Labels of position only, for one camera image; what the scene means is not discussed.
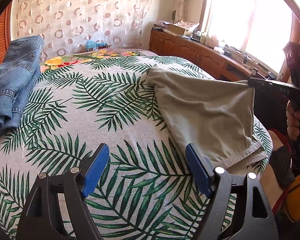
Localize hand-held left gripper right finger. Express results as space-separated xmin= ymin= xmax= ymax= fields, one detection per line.
xmin=185 ymin=143 xmax=278 ymax=240

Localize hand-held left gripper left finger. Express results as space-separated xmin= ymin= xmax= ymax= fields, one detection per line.
xmin=16 ymin=143 xmax=110 ymax=240

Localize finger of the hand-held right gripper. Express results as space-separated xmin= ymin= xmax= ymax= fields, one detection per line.
xmin=246 ymin=77 xmax=275 ymax=90

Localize grey-green pants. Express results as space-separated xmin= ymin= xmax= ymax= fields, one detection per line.
xmin=145 ymin=65 xmax=268 ymax=176

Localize person's right hand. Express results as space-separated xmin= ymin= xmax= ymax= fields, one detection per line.
xmin=286 ymin=100 xmax=300 ymax=141

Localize leaf-print bed sheet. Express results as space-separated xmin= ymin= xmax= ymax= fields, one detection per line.
xmin=0 ymin=55 xmax=274 ymax=240

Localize window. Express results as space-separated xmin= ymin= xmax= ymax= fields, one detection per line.
xmin=199 ymin=0 xmax=300 ymax=80

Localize wooden cabinet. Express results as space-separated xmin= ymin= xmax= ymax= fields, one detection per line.
xmin=149 ymin=29 xmax=290 ymax=83

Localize newspaper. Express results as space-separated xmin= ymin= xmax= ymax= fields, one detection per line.
xmin=176 ymin=19 xmax=200 ymax=31

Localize cardboard box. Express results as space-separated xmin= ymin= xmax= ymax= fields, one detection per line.
xmin=167 ymin=23 xmax=190 ymax=36

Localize pale window curtain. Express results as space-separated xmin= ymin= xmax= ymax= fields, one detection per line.
xmin=176 ymin=0 xmax=211 ymax=23

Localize floral blanket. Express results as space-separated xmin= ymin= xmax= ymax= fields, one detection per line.
xmin=39 ymin=49 xmax=161 ymax=73

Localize blue packet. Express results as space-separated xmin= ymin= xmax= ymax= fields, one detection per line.
xmin=85 ymin=40 xmax=108 ymax=52

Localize blue jeans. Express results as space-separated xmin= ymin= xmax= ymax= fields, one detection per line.
xmin=0 ymin=35 xmax=44 ymax=140

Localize circle-pattern sheer curtain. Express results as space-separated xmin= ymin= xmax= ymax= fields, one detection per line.
xmin=11 ymin=0 xmax=153 ymax=62

